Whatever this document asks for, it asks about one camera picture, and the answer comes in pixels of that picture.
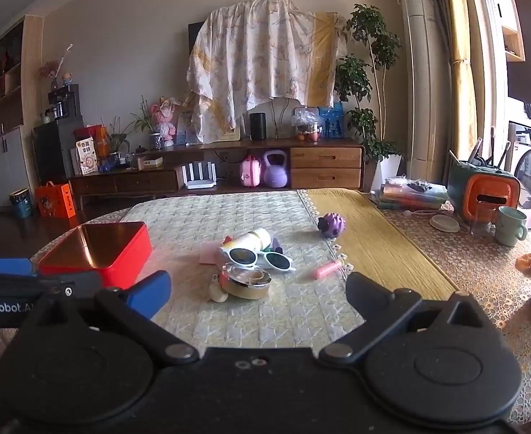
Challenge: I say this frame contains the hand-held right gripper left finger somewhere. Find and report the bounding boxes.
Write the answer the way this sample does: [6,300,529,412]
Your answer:
[21,270,199,365]

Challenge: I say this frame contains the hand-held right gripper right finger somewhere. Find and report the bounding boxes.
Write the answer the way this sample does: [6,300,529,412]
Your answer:
[319,272,504,366]

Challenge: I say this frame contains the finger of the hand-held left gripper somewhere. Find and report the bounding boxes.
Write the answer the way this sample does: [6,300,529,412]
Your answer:
[0,257,38,278]

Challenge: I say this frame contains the pink lip balm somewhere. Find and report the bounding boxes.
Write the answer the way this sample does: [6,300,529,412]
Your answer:
[311,260,343,280]

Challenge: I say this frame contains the red tin box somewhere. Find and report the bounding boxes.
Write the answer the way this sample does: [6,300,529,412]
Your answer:
[36,221,153,291]

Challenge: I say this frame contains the small white round object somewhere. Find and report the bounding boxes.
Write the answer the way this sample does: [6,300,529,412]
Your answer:
[208,279,229,303]

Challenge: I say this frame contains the clear tape roll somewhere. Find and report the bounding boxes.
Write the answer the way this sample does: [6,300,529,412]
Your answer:
[219,264,273,300]

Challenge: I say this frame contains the white sunglasses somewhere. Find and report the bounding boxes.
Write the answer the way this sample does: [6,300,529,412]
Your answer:
[221,246,296,275]

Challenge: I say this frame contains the white cylindrical bottle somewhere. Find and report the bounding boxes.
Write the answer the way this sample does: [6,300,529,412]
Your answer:
[219,228,272,254]

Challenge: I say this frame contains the teal bin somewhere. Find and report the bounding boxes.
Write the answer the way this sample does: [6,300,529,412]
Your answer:
[9,188,35,220]

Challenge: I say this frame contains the orange gift box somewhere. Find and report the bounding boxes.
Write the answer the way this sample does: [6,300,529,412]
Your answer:
[34,182,76,219]

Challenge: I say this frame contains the quilted cream mat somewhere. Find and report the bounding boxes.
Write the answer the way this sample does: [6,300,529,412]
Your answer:
[120,189,366,350]

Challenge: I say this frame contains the stack of plastic folders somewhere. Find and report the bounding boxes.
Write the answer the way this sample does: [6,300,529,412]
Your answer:
[369,175,450,211]

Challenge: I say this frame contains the white round lid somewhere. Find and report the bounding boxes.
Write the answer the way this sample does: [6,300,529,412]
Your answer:
[429,213,462,234]

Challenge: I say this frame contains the white router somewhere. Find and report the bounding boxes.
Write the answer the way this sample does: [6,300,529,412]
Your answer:
[181,161,218,190]

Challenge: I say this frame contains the lace patterned tablecloth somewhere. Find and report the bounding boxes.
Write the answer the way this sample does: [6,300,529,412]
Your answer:
[373,196,531,434]

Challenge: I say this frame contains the black mini fridge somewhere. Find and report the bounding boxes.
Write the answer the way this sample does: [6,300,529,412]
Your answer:
[32,115,86,187]

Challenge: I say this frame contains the white snack box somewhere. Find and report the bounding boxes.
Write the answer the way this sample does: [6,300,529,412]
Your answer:
[75,140,99,176]

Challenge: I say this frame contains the glass cup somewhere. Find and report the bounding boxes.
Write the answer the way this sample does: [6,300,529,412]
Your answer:
[471,199,497,238]

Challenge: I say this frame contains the wooden television cabinet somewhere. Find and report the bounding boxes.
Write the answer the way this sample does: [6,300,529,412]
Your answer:
[68,137,366,209]

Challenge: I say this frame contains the purple kettlebell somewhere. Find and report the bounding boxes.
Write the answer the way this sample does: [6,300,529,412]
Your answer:
[262,149,289,189]

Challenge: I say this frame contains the small potted plant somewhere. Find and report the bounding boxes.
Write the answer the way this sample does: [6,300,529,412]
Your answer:
[129,97,165,151]

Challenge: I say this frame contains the leafy potted plant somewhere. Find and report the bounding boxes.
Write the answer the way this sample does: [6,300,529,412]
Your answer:
[100,116,131,160]

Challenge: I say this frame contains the red orange box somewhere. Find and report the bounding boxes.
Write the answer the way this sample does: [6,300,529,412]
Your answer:
[74,125,111,157]

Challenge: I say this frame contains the pink toy case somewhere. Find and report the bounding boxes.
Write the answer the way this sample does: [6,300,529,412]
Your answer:
[239,154,263,187]

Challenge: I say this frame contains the green mug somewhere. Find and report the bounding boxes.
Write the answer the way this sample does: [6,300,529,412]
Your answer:
[494,206,529,247]

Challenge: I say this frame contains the green orange utensil holder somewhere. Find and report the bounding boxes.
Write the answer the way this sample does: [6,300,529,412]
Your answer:
[446,127,522,220]

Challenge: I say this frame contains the black coffee machine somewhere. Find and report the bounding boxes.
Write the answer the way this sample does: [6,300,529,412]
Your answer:
[47,84,82,121]

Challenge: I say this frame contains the pink doll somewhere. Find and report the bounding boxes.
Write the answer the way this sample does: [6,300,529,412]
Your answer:
[150,95,180,148]

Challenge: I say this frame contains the plastic bag of fruit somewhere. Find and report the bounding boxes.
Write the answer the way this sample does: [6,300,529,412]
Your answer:
[291,109,324,142]

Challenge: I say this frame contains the vase with dried flowers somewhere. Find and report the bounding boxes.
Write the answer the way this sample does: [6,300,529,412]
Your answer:
[38,43,75,92]

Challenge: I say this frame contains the black speaker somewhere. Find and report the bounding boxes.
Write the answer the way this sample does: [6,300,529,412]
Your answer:
[249,111,267,141]

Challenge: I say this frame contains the standing air conditioner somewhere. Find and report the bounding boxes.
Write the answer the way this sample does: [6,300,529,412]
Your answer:
[395,0,448,178]

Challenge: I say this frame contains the yellow curtain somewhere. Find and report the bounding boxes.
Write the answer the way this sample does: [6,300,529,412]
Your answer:
[442,0,481,166]

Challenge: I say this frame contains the floral sheet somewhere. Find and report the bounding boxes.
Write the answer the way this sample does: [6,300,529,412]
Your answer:
[188,0,350,131]

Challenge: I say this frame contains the tall potted plant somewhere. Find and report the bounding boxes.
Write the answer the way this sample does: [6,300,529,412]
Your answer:
[335,4,405,182]

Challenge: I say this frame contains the black television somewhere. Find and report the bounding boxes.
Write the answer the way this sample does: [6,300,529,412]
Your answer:
[188,22,205,60]

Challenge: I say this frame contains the wooden wall shelving unit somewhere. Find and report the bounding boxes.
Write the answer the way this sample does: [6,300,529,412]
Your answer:
[0,15,43,182]

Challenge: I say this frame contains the picture frame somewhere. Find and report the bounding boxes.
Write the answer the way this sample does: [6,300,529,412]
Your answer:
[176,107,194,146]

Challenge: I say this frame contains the wooden wall shelf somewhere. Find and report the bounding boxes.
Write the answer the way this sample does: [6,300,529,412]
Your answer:
[495,0,527,63]

